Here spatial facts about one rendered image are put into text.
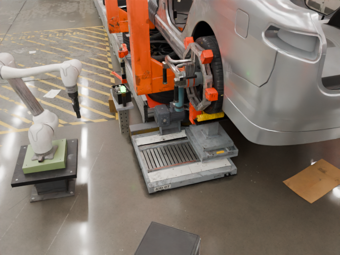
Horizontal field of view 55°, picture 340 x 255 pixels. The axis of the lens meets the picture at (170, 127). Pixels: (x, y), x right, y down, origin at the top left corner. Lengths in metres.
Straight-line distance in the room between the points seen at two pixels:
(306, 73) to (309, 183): 1.49
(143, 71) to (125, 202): 1.22
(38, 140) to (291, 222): 2.10
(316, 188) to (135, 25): 2.13
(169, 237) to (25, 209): 1.37
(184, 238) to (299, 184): 1.37
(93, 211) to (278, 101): 1.71
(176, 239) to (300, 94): 1.15
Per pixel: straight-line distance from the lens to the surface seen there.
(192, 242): 2.17
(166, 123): 3.24
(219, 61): 2.58
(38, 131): 2.77
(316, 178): 3.27
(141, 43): 3.05
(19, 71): 2.62
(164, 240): 2.18
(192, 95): 3.02
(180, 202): 2.84
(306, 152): 3.56
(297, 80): 1.93
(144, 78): 3.18
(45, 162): 2.85
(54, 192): 3.07
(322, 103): 2.05
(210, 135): 3.16
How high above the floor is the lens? 2.10
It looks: 35 degrees down
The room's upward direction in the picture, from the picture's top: 1 degrees counter-clockwise
